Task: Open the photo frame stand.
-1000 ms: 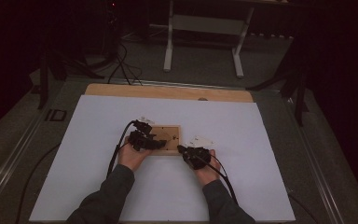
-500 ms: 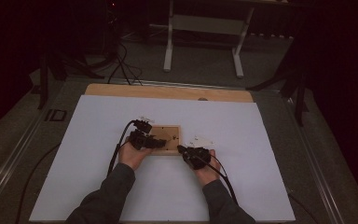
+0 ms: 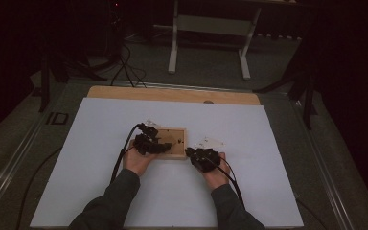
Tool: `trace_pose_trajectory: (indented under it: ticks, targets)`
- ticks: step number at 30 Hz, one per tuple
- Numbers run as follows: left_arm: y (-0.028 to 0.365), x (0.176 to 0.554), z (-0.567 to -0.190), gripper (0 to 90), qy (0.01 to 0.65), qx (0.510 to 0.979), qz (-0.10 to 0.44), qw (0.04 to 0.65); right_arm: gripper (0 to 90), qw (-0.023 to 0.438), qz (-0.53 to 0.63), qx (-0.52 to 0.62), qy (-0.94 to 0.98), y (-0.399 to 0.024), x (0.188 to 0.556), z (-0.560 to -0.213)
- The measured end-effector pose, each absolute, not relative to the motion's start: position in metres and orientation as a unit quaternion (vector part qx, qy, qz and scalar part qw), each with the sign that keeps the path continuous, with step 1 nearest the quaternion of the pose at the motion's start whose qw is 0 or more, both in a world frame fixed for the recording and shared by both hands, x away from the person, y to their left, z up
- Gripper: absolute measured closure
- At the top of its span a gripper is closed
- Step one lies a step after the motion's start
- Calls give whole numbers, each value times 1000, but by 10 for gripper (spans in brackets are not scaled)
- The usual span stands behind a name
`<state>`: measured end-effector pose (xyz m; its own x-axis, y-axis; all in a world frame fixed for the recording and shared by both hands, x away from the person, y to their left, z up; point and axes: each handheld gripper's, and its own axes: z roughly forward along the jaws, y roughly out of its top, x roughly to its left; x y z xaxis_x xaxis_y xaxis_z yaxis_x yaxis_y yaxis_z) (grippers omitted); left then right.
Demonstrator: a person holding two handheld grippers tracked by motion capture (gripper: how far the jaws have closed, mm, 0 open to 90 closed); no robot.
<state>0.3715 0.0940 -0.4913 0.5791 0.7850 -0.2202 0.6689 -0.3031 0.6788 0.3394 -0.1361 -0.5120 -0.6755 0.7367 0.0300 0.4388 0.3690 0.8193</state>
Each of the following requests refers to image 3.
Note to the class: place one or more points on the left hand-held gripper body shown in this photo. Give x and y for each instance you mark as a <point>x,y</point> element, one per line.
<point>147,140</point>

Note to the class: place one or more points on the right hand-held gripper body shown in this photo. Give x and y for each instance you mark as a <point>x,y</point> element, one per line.
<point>206,158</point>

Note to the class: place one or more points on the wooden picture frame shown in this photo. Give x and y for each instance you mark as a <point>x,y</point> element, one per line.
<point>177,143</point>

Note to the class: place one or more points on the person's right hand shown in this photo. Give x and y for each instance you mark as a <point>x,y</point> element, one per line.
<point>215,179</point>

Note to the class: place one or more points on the person's left hand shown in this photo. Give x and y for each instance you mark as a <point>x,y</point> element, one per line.
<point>137,163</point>

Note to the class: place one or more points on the white table mat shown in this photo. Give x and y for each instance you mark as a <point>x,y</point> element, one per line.
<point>172,198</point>

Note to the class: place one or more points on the black tripod stand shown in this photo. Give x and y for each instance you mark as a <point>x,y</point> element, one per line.
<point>64,68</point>
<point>303,86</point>

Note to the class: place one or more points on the white metal stand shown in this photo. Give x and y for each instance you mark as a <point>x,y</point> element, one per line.
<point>211,25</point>

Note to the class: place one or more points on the black rectangular bracket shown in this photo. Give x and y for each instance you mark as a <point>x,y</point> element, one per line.
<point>57,118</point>

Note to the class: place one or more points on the metal floor rail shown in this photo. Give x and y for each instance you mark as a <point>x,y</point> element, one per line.
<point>11,166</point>
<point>327,172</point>

